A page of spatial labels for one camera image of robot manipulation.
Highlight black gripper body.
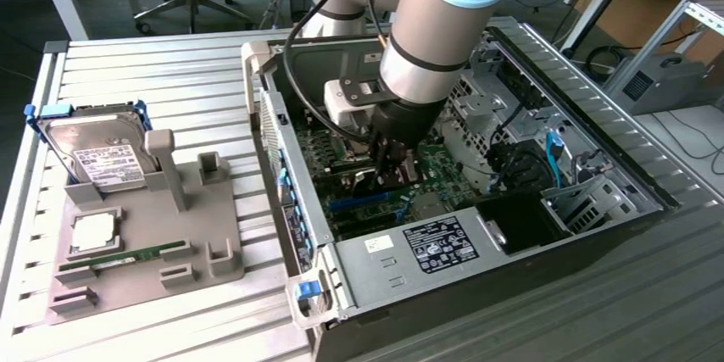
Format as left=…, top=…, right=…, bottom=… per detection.
left=369, top=98, right=448, bottom=151

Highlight graphics card with fan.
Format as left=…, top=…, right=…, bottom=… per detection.
left=313, top=164, right=423, bottom=204

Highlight green motherboard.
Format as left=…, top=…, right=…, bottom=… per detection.
left=293, top=98, right=471, bottom=240

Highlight CPU socket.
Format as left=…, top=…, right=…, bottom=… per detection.
left=332, top=132, right=377, bottom=164

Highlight black RAM stick with label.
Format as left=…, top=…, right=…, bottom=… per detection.
left=329, top=161, right=369, bottom=180

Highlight silver chipset heatsink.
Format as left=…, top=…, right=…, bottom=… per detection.
left=411, top=192, right=453, bottom=219

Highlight blue expansion slot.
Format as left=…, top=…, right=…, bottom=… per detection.
left=327, top=191, right=397, bottom=211

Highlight silver drive cage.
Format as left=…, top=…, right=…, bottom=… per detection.
left=444, top=31, right=567, bottom=193

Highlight black expansion slot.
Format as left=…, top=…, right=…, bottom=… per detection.
left=333, top=208, right=400, bottom=227

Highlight grey power supply unit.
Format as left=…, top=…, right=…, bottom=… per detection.
left=332, top=205, right=511, bottom=310

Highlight open black PC case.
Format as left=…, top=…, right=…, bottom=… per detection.
left=240, top=25, right=683, bottom=362

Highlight grey parts rack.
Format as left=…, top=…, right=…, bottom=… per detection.
left=44, top=127, right=245, bottom=327

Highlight black office chair base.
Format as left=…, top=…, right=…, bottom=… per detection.
left=132, top=0, right=256, bottom=35

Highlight hard disk with blue caddy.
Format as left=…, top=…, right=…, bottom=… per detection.
left=21, top=98, right=163, bottom=194

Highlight grey metal cabinet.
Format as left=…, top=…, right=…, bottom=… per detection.
left=619, top=54, right=724, bottom=115

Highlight large brown wooden box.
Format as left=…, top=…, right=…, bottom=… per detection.
left=571, top=0, right=700, bottom=52

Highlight green RAM stick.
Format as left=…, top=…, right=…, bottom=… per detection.
left=59, top=245, right=188, bottom=274

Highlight silver CPU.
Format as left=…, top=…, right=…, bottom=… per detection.
left=71, top=214, right=120, bottom=251

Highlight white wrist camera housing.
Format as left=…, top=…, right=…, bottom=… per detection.
left=323, top=75, right=397, bottom=139

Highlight black wire bundle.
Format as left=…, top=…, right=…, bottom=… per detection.
left=485, top=141, right=553, bottom=193

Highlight blue flat wire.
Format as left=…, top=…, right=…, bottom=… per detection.
left=545, top=131, right=567, bottom=189

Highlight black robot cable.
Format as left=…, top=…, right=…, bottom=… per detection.
left=263, top=0, right=377, bottom=141

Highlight silver disk bay bracket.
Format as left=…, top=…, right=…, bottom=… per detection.
left=540, top=175, right=635, bottom=234

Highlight coiled black cable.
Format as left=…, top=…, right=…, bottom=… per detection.
left=585, top=46, right=639, bottom=79

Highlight aluminium profile frame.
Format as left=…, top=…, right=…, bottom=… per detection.
left=601, top=0, right=724, bottom=103

